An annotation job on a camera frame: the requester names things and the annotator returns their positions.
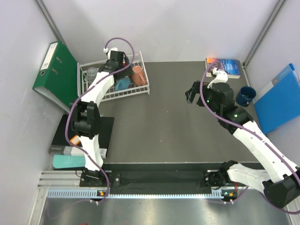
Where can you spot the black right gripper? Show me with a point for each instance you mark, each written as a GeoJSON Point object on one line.
{"type": "Point", "coordinates": [195, 89]}

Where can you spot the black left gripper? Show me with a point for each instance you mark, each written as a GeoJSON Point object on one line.
{"type": "Point", "coordinates": [127, 71]}

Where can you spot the light blue ceramic mug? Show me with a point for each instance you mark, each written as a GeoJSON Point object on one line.
{"type": "Point", "coordinates": [123, 84]}

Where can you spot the dark blue ceramic mug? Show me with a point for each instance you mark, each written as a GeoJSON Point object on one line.
{"type": "Point", "coordinates": [245, 96]}

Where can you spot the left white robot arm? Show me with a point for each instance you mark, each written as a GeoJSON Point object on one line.
{"type": "Point", "coordinates": [86, 120]}

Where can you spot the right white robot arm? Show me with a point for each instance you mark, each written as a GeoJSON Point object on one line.
{"type": "Point", "coordinates": [279, 180]}

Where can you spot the pink ceramic mug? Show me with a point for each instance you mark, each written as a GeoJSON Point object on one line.
{"type": "Point", "coordinates": [138, 76]}

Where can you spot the clear drinking glass left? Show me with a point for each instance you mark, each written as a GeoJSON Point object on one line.
{"type": "Point", "coordinates": [91, 74]}

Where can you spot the blue cover paperback book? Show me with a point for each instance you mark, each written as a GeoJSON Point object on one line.
{"type": "Point", "coordinates": [230, 66]}

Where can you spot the green lever arch binder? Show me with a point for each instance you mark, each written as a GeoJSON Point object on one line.
{"type": "Point", "coordinates": [57, 78]}

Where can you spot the blue folder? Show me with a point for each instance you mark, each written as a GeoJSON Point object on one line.
{"type": "Point", "coordinates": [279, 101]}

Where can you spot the orange tag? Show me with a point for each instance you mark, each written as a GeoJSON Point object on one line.
{"type": "Point", "coordinates": [75, 140]}

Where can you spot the black book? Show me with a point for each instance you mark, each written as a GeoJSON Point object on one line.
{"type": "Point", "coordinates": [60, 146]}

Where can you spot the teal notebook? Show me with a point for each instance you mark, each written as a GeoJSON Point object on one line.
{"type": "Point", "coordinates": [65, 161]}

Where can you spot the white wire dish rack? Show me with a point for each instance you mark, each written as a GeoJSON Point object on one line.
{"type": "Point", "coordinates": [114, 91]}

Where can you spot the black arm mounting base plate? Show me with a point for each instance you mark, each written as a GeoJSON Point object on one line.
{"type": "Point", "coordinates": [162, 178]}

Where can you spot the aluminium frame rail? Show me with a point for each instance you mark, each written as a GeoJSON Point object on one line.
{"type": "Point", "coordinates": [59, 179]}

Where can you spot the grey slotted cable duct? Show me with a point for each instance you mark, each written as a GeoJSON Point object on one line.
{"type": "Point", "coordinates": [97, 194]}

